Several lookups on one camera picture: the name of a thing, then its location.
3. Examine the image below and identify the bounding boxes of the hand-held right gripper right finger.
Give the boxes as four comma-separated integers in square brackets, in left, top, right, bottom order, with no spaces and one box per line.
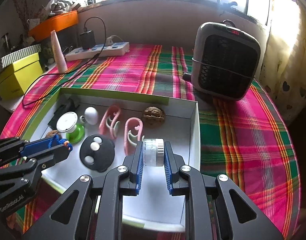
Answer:
[164,141,285,240]

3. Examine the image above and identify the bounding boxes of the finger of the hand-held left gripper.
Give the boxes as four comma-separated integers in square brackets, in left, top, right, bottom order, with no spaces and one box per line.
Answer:
[0,136,63,166]
[0,144,71,181]

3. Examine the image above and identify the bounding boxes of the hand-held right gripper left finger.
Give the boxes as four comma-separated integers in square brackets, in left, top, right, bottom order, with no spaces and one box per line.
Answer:
[22,141,145,240]

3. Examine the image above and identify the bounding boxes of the small clear jar white cap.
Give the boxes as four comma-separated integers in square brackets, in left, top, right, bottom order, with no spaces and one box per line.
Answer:
[142,138,165,167]

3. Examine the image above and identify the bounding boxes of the pink and white clip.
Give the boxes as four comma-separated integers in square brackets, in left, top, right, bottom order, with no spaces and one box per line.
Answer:
[123,117,144,155]
[98,105,121,139]

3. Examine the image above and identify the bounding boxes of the white and green spool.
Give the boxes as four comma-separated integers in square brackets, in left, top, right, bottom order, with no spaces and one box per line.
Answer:
[56,112,85,143]

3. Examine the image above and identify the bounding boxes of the black round device white buttons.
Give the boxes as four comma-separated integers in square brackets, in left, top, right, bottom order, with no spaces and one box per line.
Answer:
[79,134,116,172]

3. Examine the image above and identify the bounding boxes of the white cardboard box green rim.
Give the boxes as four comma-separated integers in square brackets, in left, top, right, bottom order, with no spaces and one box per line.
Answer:
[25,87,202,233]

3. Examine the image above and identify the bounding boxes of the black device with clear cap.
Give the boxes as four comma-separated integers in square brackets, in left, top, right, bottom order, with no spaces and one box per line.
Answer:
[47,97,80,130]

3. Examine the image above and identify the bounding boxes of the white egg-shaped knob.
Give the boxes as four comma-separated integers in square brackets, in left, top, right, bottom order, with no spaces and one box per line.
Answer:
[79,107,98,125]

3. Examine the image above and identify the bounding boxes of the white side table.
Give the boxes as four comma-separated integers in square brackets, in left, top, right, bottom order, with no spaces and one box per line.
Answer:
[0,97,21,113]

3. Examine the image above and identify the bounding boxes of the yellow box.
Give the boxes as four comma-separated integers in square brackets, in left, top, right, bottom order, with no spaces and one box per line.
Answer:
[0,52,44,100]

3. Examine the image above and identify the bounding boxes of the striped box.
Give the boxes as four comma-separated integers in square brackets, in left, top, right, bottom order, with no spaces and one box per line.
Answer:
[0,44,42,68]

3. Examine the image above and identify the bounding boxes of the pink tube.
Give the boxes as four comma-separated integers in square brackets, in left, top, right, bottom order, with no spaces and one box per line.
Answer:
[50,30,68,72]

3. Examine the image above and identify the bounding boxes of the glass jar dark lid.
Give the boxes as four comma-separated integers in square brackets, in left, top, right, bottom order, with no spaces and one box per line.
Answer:
[0,34,12,53]

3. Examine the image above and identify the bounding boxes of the grey space heater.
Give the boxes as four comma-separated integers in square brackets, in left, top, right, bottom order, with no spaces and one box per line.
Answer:
[192,22,261,102]

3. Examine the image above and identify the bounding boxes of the white power strip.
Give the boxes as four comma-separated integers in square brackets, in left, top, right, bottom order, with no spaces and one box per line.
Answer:
[65,42,130,61]

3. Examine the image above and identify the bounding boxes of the orange box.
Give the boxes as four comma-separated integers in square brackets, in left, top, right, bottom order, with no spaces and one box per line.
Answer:
[28,10,79,40]

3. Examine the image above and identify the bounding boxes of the dried branches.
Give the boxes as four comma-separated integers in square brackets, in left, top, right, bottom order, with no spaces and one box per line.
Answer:
[12,0,31,30]

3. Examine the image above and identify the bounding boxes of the crumpled paper pile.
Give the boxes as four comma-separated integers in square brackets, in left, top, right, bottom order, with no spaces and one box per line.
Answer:
[37,0,81,19]

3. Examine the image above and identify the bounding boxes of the heart print curtain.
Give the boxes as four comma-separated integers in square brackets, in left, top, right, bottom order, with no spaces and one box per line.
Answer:
[259,0,306,128]

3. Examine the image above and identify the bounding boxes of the black charger with cable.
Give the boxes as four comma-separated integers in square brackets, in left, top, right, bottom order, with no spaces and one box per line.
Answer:
[22,17,106,108]

